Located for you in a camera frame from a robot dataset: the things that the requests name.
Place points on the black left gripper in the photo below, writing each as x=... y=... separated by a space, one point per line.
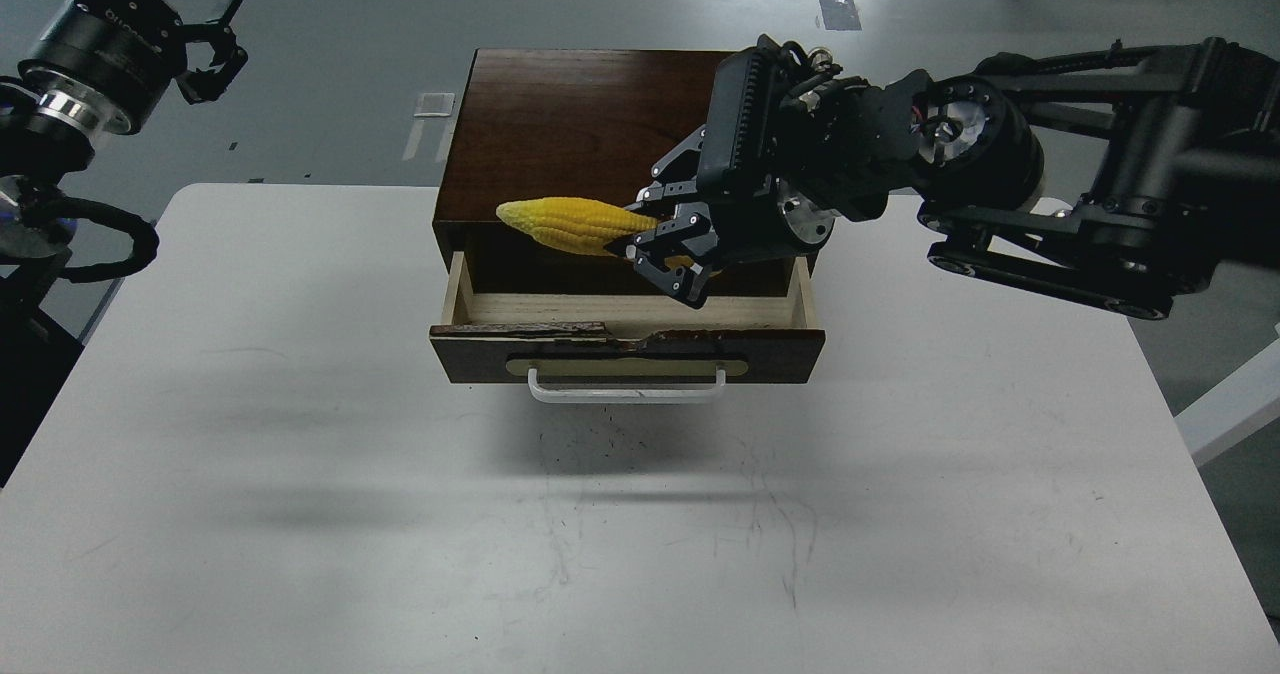
x=126 y=52

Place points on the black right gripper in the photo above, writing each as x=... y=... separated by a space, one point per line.
x=822 y=166

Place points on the yellow corn cob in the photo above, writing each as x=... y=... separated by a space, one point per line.
x=575 y=225

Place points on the wooden drawer with white handle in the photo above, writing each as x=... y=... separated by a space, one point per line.
x=632 y=349

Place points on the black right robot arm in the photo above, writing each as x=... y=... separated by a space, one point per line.
x=1117 y=179

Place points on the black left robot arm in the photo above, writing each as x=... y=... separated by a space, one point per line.
x=49 y=236

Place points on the dark wooden cabinet box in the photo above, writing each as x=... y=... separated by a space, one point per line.
x=561 y=122

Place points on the white floor tape marks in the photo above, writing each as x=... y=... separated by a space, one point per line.
x=430 y=111

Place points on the white side table edge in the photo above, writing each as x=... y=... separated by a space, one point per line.
x=1237 y=407

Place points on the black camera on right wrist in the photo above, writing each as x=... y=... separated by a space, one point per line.
x=746 y=89

